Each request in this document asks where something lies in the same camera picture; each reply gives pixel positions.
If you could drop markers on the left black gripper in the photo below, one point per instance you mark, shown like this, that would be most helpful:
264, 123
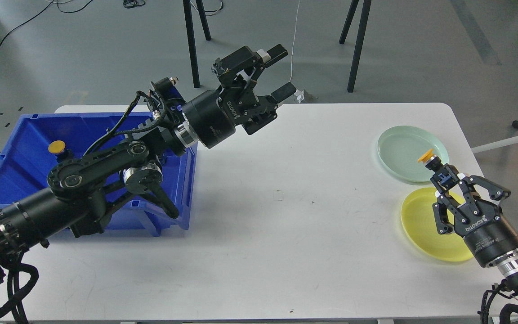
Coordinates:
214, 115

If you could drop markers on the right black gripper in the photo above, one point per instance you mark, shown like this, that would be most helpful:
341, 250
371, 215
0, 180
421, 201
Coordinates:
480, 223

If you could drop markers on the yellow push button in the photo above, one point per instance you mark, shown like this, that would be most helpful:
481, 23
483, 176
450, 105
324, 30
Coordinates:
436, 168
59, 150

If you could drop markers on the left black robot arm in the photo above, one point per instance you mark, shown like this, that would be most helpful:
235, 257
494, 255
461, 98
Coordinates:
84, 192

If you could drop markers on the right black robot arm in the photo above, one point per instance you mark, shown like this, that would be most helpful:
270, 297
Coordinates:
508, 287

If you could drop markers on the yellow plate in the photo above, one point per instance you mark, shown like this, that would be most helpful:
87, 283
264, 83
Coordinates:
417, 219

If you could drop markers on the pale green plate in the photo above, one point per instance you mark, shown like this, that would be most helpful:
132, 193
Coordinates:
400, 147

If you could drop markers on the black stand legs right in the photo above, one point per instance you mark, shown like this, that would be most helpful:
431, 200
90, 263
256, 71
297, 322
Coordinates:
361, 32

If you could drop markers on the blue plastic bin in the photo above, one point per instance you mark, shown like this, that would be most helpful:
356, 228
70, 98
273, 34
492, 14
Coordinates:
25, 163

